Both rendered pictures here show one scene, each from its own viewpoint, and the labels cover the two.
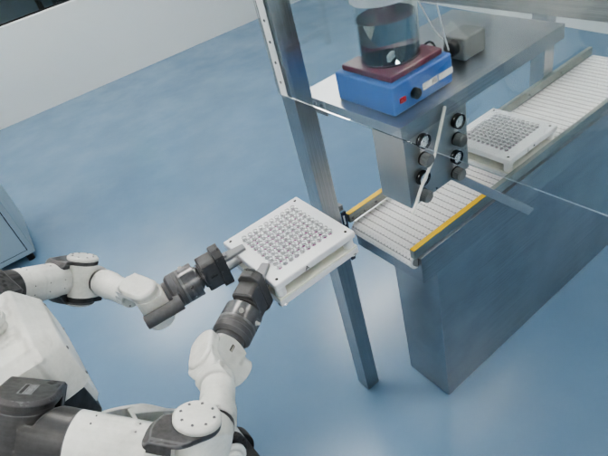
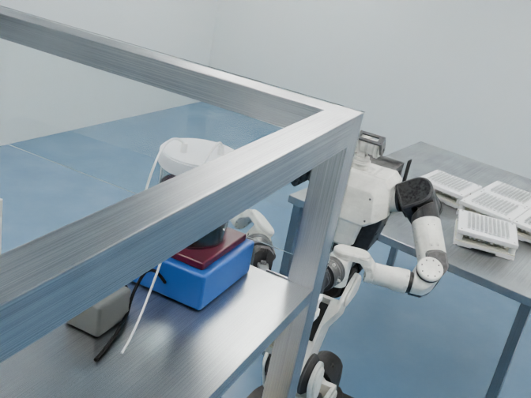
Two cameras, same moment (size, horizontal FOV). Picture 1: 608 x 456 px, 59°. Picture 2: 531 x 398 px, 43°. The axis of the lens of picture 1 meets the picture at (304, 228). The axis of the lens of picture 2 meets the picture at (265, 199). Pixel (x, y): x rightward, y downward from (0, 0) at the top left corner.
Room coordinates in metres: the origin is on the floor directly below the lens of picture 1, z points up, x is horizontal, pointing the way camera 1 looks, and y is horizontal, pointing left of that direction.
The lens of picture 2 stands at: (2.22, -0.97, 1.95)
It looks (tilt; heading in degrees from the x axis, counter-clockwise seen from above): 22 degrees down; 140
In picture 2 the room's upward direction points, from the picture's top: 11 degrees clockwise
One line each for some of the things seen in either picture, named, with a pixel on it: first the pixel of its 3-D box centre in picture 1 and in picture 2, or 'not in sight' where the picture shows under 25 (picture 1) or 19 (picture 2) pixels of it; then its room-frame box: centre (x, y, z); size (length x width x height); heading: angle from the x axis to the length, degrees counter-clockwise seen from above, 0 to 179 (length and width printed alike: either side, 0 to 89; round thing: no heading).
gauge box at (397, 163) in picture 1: (422, 148); not in sight; (1.13, -0.34, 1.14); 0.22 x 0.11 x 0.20; 118
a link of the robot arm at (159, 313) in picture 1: (164, 303); (332, 268); (0.98, 0.37, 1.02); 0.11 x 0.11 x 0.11; 20
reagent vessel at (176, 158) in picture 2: not in sight; (195, 189); (1.22, -0.32, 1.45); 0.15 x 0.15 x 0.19
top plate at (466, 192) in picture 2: not in sight; (449, 183); (0.37, 1.70, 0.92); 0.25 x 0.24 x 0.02; 16
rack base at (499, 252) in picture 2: not in sight; (483, 238); (0.79, 1.44, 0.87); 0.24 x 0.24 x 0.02; 38
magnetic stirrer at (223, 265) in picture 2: not in sight; (182, 252); (1.22, -0.32, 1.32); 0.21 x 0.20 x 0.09; 28
